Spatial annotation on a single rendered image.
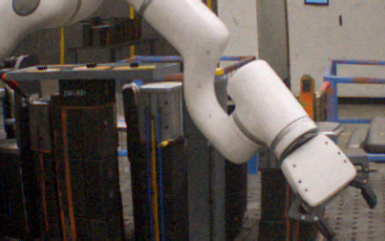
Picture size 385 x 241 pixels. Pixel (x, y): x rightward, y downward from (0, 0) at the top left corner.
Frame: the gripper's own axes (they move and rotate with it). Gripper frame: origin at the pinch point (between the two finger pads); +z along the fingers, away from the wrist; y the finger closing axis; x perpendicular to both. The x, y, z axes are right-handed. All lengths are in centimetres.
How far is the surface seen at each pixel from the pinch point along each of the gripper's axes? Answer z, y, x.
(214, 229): -20.8, 14.8, -30.8
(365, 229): -7, -24, -74
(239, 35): -406, -245, -716
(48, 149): -63, 35, -45
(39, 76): -65, 29, -20
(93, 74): -56, 19, -16
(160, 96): -53, 8, -34
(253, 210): -37, -6, -95
